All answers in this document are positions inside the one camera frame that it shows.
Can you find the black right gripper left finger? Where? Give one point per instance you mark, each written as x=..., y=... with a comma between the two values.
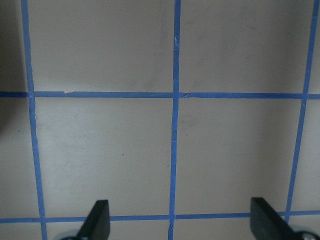
x=97, y=224

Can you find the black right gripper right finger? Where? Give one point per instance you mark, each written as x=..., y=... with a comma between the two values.
x=266, y=224

